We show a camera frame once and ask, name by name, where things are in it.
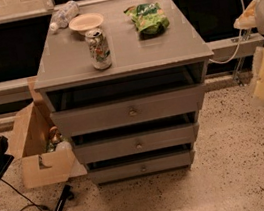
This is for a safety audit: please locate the grey bottom drawer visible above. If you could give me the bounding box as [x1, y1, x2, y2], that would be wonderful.
[88, 150, 194, 185]

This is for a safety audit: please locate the white cable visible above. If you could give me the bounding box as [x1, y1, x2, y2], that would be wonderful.
[198, 0, 256, 67]

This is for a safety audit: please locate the brown bottle in box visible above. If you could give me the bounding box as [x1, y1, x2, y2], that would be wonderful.
[49, 126, 61, 145]

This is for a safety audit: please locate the grey drawer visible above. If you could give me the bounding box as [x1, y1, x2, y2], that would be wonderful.
[88, 150, 194, 185]
[74, 123, 199, 164]
[50, 86, 205, 137]

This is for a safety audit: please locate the green chip bag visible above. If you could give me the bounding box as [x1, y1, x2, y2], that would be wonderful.
[124, 3, 170, 36]

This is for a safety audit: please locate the cardboard box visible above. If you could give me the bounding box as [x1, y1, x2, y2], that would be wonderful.
[8, 77, 76, 189]

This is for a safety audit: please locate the grey top drawer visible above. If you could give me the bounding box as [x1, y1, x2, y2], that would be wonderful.
[50, 86, 205, 137]

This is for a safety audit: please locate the crumpled soda can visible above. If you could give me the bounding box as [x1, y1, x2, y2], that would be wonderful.
[85, 28, 112, 70]

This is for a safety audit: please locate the grey middle drawer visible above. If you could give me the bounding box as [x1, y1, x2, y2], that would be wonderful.
[74, 123, 199, 164]

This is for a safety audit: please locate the metal railing post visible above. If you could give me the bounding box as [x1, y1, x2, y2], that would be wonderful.
[232, 29, 252, 86]

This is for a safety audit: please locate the grey drawer cabinet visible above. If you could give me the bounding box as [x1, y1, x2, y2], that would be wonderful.
[34, 0, 213, 173]

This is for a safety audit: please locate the clear plastic water bottle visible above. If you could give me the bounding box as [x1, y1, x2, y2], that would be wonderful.
[49, 0, 80, 32]

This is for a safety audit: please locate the white paper bowl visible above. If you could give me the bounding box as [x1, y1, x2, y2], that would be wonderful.
[68, 13, 104, 35]

